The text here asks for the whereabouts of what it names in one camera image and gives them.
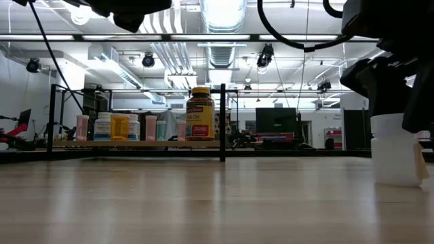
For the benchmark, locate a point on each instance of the black ceiling spotlight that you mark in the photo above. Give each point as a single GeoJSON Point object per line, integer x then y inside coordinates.
{"type": "Point", "coordinates": [265, 56]}
{"type": "Point", "coordinates": [324, 85]}
{"type": "Point", "coordinates": [148, 60]}
{"type": "Point", "coordinates": [33, 65]}

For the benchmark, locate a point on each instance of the teal pill vial white cap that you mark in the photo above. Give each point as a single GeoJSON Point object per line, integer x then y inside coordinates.
{"type": "Point", "coordinates": [162, 132]}

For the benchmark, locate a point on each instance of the wooden shelf board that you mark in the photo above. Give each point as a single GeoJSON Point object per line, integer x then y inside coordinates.
{"type": "Point", "coordinates": [135, 144]}

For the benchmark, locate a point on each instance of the white bottle blue label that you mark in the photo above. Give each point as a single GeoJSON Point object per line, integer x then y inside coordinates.
{"type": "Point", "coordinates": [101, 128]}

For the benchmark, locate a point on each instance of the white melatonin bottle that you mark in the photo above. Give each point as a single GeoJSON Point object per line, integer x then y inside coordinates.
{"type": "Point", "coordinates": [135, 130]}

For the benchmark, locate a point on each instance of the black wall screen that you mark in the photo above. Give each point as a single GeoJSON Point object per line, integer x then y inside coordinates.
{"type": "Point", "coordinates": [276, 120]}

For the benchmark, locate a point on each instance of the orange pill bottle white cap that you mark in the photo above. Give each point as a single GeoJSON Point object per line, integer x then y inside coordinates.
{"type": "Point", "coordinates": [120, 128]}

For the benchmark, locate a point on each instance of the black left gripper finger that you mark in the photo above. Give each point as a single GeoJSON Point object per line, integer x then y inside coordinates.
{"type": "Point", "coordinates": [135, 10]}

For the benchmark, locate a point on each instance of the black overhead frame bar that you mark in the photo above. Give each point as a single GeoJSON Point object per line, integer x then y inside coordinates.
{"type": "Point", "coordinates": [166, 37]}

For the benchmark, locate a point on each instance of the small clear cup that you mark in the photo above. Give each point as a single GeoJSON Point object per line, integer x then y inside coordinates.
{"type": "Point", "coordinates": [393, 156]}

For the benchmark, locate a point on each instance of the silver ceiling air duct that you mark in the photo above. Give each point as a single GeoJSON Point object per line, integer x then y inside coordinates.
{"type": "Point", "coordinates": [222, 17]}

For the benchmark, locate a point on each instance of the black aluminium rig frame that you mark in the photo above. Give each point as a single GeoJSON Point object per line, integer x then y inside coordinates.
{"type": "Point", "coordinates": [288, 153]}

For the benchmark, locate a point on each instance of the fish oil bottle yellow cap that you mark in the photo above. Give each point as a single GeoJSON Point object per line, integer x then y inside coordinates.
{"type": "Point", "coordinates": [200, 118]}

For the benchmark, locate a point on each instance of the pink pill vial white cap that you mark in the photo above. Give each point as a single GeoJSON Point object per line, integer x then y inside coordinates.
{"type": "Point", "coordinates": [182, 132]}
{"type": "Point", "coordinates": [82, 128]}
{"type": "Point", "coordinates": [151, 128]}

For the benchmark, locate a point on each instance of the black metal shelf frame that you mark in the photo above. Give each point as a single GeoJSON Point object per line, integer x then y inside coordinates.
{"type": "Point", "coordinates": [222, 135]}

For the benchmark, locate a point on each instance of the red and black machine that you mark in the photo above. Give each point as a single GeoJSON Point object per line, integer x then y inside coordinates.
{"type": "Point", "coordinates": [17, 130]}

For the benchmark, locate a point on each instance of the dark partition panels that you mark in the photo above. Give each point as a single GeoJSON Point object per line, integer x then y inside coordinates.
{"type": "Point", "coordinates": [356, 132]}

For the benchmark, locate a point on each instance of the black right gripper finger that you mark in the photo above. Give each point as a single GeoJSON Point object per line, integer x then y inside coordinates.
{"type": "Point", "coordinates": [366, 74]}
{"type": "Point", "coordinates": [422, 98]}

